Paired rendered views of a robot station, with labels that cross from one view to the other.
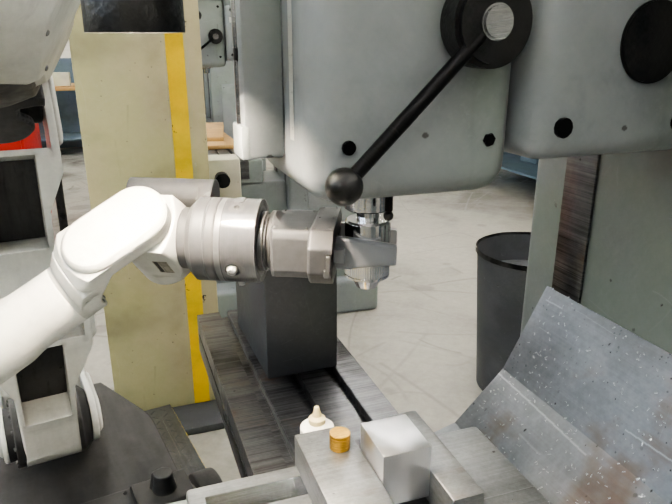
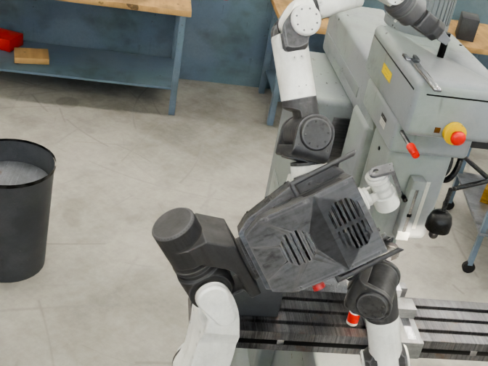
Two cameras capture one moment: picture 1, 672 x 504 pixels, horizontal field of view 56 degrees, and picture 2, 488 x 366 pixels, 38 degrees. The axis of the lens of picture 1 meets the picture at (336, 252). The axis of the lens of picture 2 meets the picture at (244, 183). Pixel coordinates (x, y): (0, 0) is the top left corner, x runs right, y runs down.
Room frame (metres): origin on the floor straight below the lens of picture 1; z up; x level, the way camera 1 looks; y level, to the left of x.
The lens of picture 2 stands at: (0.77, 1.99, 2.50)
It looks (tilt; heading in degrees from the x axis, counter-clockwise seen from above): 30 degrees down; 279
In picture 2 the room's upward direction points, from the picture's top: 10 degrees clockwise
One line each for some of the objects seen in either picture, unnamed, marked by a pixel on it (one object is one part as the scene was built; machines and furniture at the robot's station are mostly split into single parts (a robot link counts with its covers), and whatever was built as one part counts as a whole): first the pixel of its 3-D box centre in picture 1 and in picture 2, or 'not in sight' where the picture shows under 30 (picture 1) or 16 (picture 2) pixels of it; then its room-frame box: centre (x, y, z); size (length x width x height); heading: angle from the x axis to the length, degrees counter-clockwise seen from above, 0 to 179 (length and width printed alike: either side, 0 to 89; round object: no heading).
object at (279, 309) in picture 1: (282, 292); (248, 282); (1.01, 0.09, 1.02); 0.22 x 0.12 x 0.20; 21
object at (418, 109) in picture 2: not in sight; (430, 79); (0.62, -0.05, 1.81); 0.47 x 0.26 x 0.16; 110
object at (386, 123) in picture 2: not in sight; (415, 115); (0.63, -0.07, 1.68); 0.34 x 0.24 x 0.10; 110
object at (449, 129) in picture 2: not in sight; (454, 133); (0.54, 0.18, 1.76); 0.06 x 0.02 x 0.06; 20
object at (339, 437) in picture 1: (339, 439); not in sight; (0.56, 0.00, 1.04); 0.02 x 0.02 x 0.02
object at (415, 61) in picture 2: not in sight; (423, 72); (0.66, 0.16, 1.89); 0.24 x 0.04 x 0.01; 110
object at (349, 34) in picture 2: not in sight; (376, 65); (0.79, -0.50, 1.66); 0.80 x 0.23 x 0.20; 110
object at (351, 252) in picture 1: (365, 254); not in sight; (0.59, -0.03, 1.24); 0.06 x 0.02 x 0.03; 85
